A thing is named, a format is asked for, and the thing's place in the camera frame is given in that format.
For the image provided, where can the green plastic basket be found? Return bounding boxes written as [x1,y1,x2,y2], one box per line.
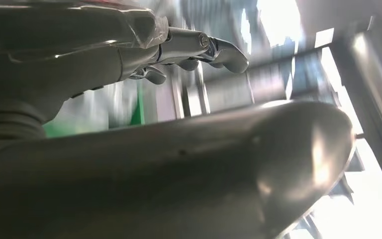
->
[42,82,146,138]

